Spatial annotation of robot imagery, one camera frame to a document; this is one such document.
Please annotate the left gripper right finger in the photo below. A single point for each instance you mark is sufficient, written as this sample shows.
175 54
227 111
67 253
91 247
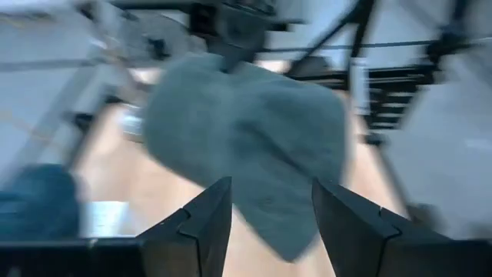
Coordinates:
384 250

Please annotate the dark teal cap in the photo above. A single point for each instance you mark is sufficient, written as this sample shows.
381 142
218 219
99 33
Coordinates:
250 134

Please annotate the white perforated shelf riser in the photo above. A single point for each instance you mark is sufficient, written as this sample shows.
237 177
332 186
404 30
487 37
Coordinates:
107 217

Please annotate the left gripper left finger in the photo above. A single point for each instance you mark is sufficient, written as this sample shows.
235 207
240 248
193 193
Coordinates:
115 257

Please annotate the blue denim cap white label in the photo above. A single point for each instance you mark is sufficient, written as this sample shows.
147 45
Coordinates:
38 200

